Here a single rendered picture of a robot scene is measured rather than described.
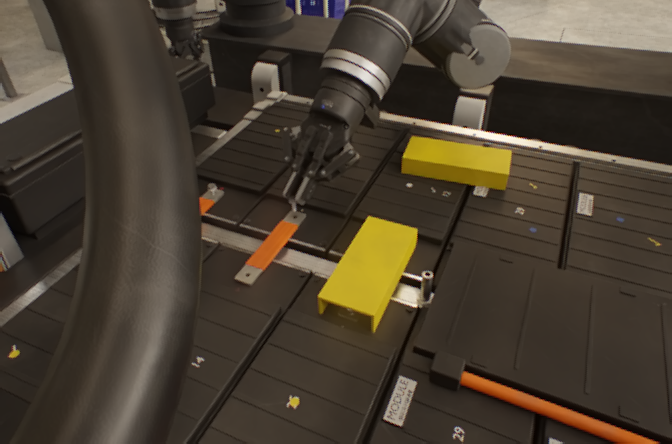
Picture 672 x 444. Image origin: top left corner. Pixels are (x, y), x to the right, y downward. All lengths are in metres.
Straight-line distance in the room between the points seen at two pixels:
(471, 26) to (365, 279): 0.42
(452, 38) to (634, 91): 0.74
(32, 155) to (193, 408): 0.41
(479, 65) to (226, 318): 0.53
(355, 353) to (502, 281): 0.20
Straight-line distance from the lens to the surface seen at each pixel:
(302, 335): 0.59
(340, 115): 0.71
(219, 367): 0.58
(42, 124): 0.89
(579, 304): 0.67
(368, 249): 0.66
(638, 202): 0.87
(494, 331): 0.61
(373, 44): 0.73
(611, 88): 1.48
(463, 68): 0.85
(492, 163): 0.82
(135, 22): 0.17
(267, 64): 1.25
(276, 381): 0.56
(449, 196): 0.79
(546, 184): 0.86
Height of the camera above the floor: 1.47
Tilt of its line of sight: 36 degrees down
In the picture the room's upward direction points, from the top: 1 degrees counter-clockwise
